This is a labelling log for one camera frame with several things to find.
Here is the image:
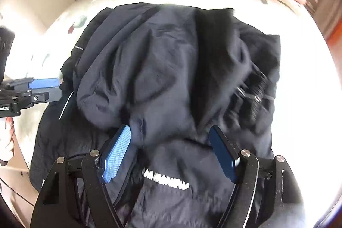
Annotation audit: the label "orange curtain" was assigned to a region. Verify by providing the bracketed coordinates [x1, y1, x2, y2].
[319, 18, 342, 63]

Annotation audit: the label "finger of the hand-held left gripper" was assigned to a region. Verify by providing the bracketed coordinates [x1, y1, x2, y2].
[28, 78, 61, 90]
[27, 90, 63, 103]

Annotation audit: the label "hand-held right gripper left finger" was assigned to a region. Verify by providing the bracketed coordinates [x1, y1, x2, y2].
[30, 124, 132, 228]

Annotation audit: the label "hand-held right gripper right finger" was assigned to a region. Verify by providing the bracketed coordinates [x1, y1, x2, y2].
[209, 125, 305, 228]

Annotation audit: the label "black hooded jacket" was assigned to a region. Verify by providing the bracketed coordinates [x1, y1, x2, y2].
[30, 2, 282, 228]

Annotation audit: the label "person's left hand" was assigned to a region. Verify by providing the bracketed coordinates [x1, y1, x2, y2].
[0, 118, 15, 166]

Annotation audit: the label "floral quilted bedspread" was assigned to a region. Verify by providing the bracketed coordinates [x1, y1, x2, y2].
[25, 0, 325, 228]

